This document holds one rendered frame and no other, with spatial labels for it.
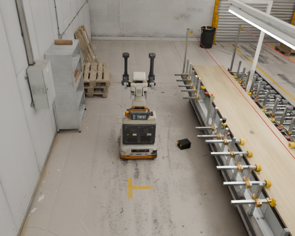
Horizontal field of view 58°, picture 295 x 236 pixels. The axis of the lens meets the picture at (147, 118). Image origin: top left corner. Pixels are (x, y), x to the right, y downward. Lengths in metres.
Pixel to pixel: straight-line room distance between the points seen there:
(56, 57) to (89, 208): 2.45
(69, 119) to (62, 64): 1.08
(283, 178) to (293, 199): 0.30
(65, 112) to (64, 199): 1.73
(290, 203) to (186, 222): 1.35
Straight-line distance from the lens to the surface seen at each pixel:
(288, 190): 3.36
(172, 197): 4.10
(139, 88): 4.33
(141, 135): 4.38
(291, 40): 3.00
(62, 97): 5.03
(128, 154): 4.52
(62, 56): 4.72
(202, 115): 4.65
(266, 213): 3.33
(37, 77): 3.93
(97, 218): 3.86
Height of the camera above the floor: 3.04
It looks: 32 degrees down
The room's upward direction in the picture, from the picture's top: 2 degrees clockwise
